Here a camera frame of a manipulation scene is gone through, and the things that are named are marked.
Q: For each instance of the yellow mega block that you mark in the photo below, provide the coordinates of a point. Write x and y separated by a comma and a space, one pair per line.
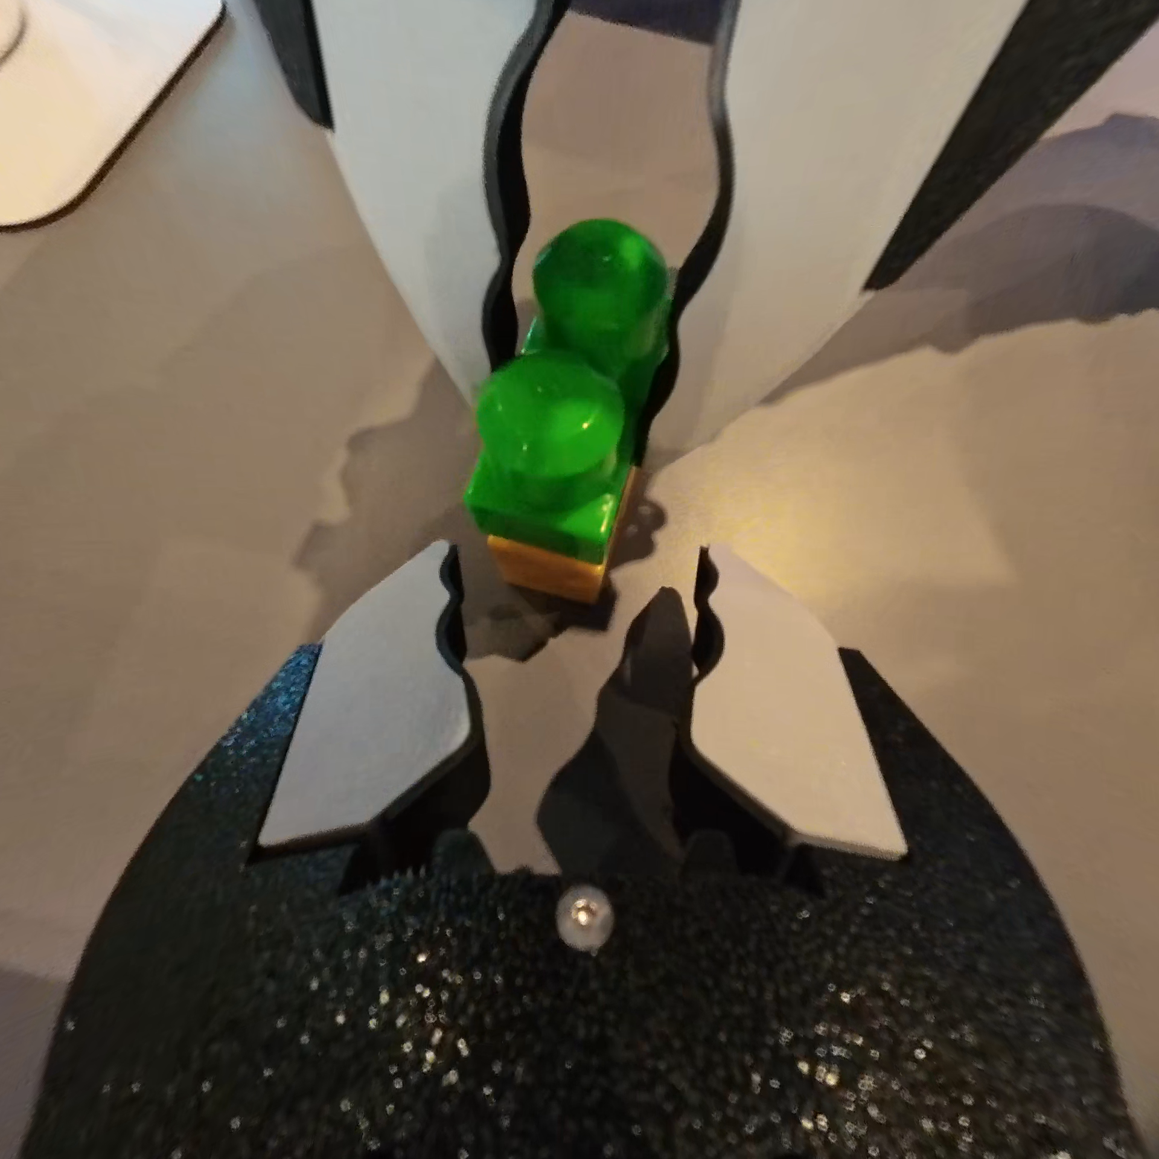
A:
544, 573

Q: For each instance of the instruction sheet on stand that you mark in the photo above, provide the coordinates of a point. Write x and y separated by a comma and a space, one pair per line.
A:
82, 110

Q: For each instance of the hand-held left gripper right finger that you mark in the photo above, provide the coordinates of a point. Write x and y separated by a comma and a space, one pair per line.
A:
788, 733

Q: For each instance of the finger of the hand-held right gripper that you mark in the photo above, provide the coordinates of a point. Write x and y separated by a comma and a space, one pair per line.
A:
408, 136
815, 181

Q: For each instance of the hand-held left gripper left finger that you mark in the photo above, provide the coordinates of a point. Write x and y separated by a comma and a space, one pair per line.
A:
362, 715

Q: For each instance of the green two-stud mega block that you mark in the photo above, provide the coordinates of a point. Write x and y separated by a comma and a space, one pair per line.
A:
544, 435

